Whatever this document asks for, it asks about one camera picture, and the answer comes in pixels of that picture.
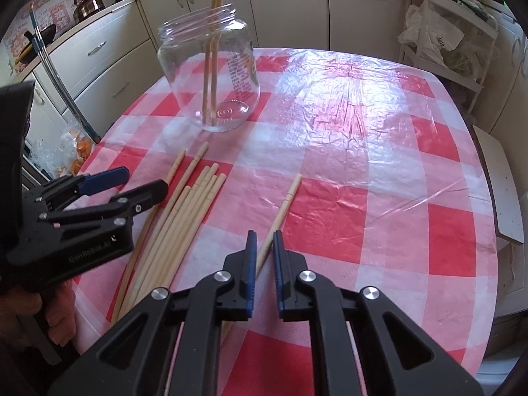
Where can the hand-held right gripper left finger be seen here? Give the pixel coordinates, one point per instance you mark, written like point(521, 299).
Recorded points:
point(249, 274)

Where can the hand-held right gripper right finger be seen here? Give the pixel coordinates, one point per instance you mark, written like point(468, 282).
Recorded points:
point(279, 274)

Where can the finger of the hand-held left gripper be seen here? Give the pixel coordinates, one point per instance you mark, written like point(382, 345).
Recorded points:
point(105, 179)
point(148, 193)

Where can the bundle of wooden chopsticks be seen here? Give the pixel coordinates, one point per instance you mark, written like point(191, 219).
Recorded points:
point(177, 222)

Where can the long wooden chopstick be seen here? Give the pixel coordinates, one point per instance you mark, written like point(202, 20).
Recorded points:
point(206, 82)
point(282, 214)
point(214, 82)

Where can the clear glass jar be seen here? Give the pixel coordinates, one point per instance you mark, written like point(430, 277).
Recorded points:
point(185, 90)

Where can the person's left hand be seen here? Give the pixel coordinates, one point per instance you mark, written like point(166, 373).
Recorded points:
point(60, 317)

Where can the clear bag of oranges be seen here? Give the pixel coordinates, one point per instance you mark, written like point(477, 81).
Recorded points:
point(76, 152)

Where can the silver mop pole blue grip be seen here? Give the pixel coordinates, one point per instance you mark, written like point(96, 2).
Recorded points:
point(53, 76)
point(66, 95)

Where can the cream drawer cabinet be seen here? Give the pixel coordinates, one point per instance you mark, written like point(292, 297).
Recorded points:
point(107, 62)

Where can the red checked plastic tablecloth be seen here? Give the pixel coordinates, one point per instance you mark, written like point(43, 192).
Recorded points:
point(371, 152)

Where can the metal kettle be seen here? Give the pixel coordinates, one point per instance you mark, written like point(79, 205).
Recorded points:
point(87, 8)

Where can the cream cabinet doors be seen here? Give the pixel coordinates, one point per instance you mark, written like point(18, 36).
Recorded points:
point(288, 4)

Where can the white stool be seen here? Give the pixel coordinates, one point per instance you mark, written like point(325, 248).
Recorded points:
point(499, 189)

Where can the bag of green vegetables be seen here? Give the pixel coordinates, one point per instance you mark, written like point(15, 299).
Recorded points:
point(462, 60)

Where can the white plastic bag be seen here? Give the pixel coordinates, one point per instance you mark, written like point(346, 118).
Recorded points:
point(429, 33)

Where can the white storage cart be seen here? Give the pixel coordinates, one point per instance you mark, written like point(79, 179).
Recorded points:
point(489, 24)

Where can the pink patterned wall sticker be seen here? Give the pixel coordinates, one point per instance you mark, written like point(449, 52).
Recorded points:
point(53, 12)

